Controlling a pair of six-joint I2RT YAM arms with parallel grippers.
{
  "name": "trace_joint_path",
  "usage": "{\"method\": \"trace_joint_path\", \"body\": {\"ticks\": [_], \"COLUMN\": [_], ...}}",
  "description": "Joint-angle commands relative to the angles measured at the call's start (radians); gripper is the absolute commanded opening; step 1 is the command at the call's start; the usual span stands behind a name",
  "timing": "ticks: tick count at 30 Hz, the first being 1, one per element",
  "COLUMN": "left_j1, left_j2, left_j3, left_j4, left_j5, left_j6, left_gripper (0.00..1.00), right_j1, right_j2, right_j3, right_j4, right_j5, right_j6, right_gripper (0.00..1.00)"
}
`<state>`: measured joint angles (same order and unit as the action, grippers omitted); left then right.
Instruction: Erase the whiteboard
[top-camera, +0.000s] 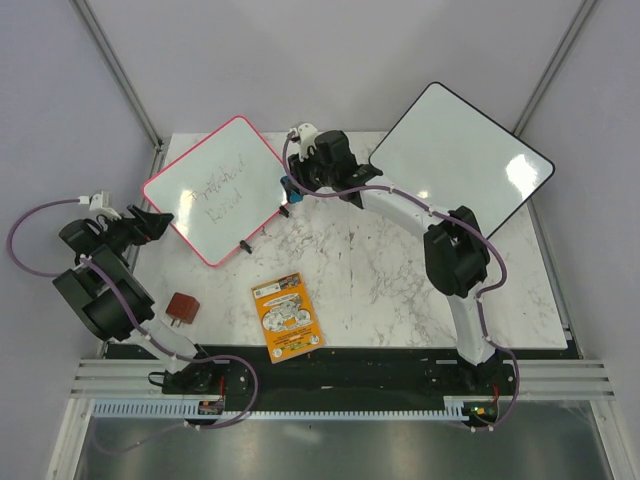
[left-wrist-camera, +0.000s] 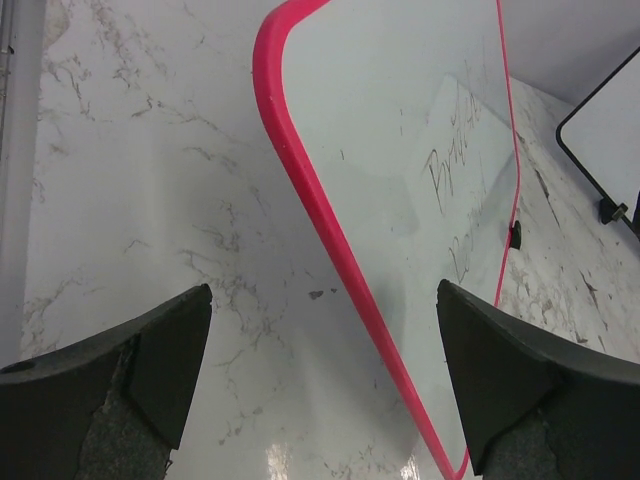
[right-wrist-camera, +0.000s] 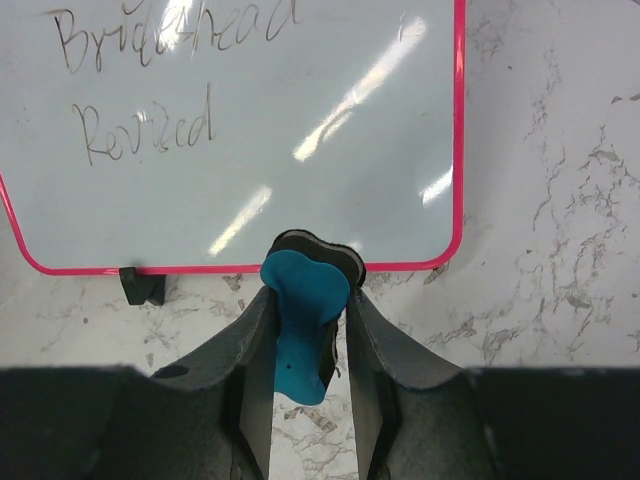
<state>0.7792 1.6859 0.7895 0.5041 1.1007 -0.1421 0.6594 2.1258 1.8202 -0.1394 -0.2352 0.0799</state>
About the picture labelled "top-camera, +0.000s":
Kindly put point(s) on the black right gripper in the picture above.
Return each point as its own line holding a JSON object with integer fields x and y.
{"x": 298, "y": 168}

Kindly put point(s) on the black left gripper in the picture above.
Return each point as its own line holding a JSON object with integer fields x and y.
{"x": 151, "y": 226}

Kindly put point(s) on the blue whiteboard eraser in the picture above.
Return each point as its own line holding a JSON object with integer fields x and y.
{"x": 292, "y": 193}

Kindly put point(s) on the pink framed whiteboard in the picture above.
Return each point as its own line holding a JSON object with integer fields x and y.
{"x": 221, "y": 191}

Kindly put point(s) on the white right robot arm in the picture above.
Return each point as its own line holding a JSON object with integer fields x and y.
{"x": 456, "y": 254}

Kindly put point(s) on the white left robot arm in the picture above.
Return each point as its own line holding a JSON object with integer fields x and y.
{"x": 102, "y": 291}

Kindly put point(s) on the black framed whiteboard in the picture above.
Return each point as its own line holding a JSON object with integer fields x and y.
{"x": 450, "y": 154}

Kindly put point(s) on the red-brown plug adapter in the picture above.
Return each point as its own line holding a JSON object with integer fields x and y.
{"x": 182, "y": 309}

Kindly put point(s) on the orange booklet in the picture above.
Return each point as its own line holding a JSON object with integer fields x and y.
{"x": 288, "y": 320}

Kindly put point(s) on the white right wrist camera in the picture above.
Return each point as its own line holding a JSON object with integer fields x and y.
{"x": 304, "y": 135}

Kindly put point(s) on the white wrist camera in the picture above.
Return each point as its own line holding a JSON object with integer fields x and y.
{"x": 100, "y": 203}
{"x": 304, "y": 135}

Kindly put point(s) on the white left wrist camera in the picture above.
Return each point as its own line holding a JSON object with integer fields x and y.
{"x": 100, "y": 203}

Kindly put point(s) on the aluminium rail frame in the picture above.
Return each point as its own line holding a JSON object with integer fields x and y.
{"x": 446, "y": 172}

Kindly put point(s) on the white cable duct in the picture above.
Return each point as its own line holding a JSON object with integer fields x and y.
{"x": 192, "y": 409}

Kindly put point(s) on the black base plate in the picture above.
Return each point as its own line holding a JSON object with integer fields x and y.
{"x": 350, "y": 377}

